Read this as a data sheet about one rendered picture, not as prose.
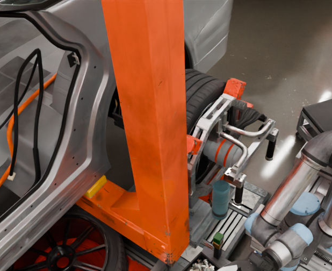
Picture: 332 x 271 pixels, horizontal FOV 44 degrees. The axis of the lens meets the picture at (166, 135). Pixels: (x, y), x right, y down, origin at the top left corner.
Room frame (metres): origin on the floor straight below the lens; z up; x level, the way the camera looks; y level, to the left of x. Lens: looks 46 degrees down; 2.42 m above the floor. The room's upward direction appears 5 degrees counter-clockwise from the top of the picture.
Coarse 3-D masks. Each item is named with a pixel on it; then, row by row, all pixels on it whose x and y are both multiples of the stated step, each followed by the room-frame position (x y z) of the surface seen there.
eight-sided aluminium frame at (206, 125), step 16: (224, 96) 1.47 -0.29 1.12; (208, 112) 1.36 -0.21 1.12; (224, 112) 1.38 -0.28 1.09; (240, 112) 1.55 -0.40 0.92; (208, 128) 1.27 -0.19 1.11; (192, 160) 1.19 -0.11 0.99; (192, 176) 1.17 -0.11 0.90; (208, 176) 1.37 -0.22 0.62; (192, 192) 1.17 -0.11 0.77; (208, 192) 1.28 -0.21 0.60
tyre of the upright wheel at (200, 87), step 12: (192, 72) 1.63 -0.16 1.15; (192, 84) 1.50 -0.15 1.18; (204, 84) 1.51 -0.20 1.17; (216, 84) 1.51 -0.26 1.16; (192, 96) 1.43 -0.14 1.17; (204, 96) 1.41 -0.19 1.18; (216, 96) 1.49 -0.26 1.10; (192, 108) 1.35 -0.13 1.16; (204, 108) 1.40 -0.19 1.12; (192, 120) 1.32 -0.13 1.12; (228, 132) 1.61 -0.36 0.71
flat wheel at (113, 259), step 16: (80, 208) 1.31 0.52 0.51; (64, 224) 1.26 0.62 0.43; (80, 224) 1.25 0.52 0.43; (96, 224) 1.20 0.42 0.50; (48, 240) 1.13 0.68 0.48; (64, 240) 1.13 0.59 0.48; (80, 240) 1.12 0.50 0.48; (96, 240) 1.21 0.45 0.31; (112, 240) 1.09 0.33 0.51; (32, 256) 1.13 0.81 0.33; (48, 256) 1.04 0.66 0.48; (64, 256) 1.06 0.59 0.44; (112, 256) 1.00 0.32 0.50
